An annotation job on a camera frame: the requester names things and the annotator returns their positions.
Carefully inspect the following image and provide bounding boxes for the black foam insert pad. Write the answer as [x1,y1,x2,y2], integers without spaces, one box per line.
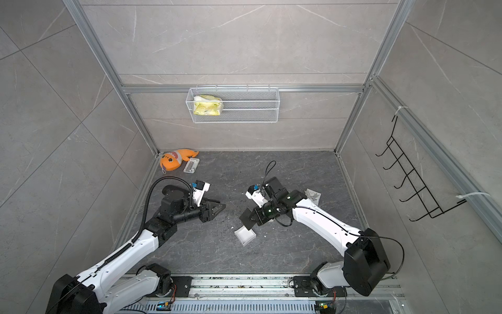
[239,208,256,230]

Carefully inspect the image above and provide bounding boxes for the white box base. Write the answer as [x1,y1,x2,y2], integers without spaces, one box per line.
[234,226,256,247]

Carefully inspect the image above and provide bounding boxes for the white gift box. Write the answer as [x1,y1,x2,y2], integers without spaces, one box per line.
[305,188,322,206]

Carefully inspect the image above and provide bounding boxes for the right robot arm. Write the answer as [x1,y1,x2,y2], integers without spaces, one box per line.
[240,177,390,296]

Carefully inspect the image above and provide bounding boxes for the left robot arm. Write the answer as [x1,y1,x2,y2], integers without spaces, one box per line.
[46,185,226,313]

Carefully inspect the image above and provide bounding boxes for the small white rectangular tray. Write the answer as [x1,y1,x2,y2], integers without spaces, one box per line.
[183,158,200,174]

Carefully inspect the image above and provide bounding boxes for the black oval ridged object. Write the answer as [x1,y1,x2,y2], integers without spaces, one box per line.
[162,184,186,198]

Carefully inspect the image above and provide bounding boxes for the orange plush toy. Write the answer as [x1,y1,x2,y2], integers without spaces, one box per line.
[159,149,199,172]

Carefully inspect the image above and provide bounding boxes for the white vent grille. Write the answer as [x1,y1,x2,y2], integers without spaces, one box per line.
[118,300,316,313]

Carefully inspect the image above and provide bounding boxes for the yellow crumpled bag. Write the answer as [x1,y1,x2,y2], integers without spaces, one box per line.
[193,95,224,116]

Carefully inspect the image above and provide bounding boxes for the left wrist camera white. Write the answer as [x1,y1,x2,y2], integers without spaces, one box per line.
[192,180,210,207]

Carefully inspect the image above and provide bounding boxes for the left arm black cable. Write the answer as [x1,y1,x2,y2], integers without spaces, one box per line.
[131,175,195,244]

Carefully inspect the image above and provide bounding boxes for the metal front rail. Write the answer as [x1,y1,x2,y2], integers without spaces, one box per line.
[117,273,405,302]

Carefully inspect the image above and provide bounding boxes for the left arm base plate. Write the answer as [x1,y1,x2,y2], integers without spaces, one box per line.
[146,276,193,298]

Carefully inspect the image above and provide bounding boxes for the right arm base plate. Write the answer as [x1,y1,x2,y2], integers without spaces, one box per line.
[288,276,347,298]

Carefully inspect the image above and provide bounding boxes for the white wire mesh basket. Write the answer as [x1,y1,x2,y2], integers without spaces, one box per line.
[186,86,281,124]

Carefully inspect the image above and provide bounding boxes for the black wall hook rack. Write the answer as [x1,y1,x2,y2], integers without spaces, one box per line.
[375,116,467,222]

